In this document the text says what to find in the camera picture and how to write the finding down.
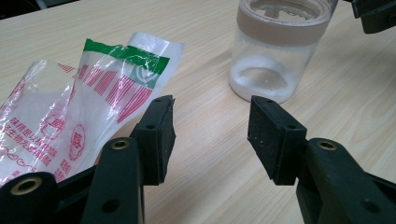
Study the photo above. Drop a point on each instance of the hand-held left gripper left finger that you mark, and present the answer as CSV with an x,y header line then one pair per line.
x,y
152,149

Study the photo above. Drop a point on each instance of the red printed plastic seasoning bag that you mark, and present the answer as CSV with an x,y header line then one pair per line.
x,y
102,93

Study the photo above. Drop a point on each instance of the clear jar with hinged lid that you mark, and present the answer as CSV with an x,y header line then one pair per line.
x,y
274,31

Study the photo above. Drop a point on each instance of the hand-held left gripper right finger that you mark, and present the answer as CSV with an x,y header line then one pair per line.
x,y
280,146

